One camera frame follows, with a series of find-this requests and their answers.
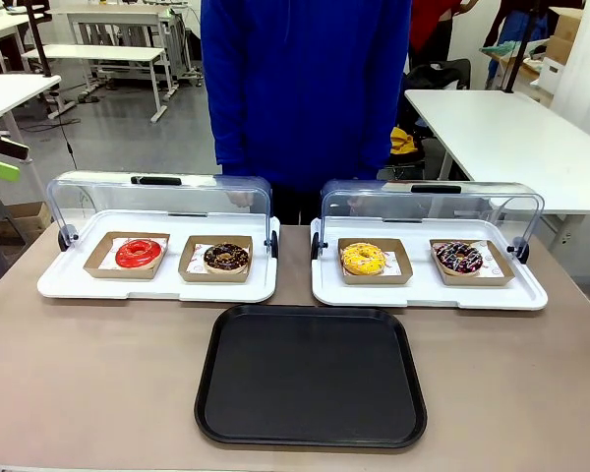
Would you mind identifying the person in red top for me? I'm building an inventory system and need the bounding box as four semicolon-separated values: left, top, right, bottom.
408;0;479;56

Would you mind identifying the clear lid with black handle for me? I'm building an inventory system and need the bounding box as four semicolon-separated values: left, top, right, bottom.
311;178;546;265
45;170;279;261

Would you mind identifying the red glazed donut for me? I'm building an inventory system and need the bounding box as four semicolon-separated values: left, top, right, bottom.
114;238;164;270

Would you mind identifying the person in blue sweater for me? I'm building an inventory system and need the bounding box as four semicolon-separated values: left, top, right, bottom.
199;0;414;226

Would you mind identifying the large white table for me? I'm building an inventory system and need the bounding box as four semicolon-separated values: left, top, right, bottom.
403;88;590;266

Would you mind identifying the thin black cable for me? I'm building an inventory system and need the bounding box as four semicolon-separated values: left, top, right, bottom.
48;90;79;169

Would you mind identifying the chocolate donut with nuts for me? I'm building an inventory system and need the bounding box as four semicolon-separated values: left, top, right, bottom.
203;242;252;274

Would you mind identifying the black backpack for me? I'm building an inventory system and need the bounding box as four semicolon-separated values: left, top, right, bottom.
404;58;473;92

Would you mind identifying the chocolate donut with sprinkles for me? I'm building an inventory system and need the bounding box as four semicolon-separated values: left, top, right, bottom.
434;240;485;277

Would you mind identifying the brown cardboard donut box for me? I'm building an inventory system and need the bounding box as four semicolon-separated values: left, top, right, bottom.
428;238;516;288
177;234;255;284
336;237;414;286
82;231;172;281

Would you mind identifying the white storage box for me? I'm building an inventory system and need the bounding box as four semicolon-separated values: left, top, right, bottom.
539;55;567;95

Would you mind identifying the flat cardboard box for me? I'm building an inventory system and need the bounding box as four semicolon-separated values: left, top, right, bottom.
0;202;53;246

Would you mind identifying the white metal frame desk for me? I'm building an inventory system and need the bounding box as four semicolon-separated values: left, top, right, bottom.
64;3;203;89

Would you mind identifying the black vertical pole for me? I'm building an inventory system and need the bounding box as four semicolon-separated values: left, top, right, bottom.
502;0;543;94
23;0;54;79

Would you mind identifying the yellow bag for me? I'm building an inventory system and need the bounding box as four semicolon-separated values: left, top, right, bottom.
388;126;419;156

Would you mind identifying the person in dark jacket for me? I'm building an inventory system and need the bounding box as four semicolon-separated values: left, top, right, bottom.
482;0;555;90

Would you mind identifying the white display case base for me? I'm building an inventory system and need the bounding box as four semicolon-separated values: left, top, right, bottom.
310;215;550;312
36;208;282;304

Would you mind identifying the open brown cardboard box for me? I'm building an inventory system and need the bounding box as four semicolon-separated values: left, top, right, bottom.
544;6;586;66

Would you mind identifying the white printed paper liner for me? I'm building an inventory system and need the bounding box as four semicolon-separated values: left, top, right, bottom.
107;237;169;270
185;242;251;275
434;241;502;277
340;249;401;275

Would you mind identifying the yellow glazed donut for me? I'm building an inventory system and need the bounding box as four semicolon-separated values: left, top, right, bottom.
340;241;388;276

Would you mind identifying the person's right hand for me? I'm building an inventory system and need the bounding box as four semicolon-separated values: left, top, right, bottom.
225;189;256;210

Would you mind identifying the white table with grey edge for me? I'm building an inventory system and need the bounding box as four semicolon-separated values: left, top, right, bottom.
0;73;63;148

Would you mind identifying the white long desk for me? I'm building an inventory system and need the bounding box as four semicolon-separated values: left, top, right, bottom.
0;13;46;75

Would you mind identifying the black plastic serving tray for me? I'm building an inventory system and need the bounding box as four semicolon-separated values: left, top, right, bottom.
194;303;429;450

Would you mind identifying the white bench table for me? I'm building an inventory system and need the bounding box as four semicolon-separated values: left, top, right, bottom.
21;43;169;125

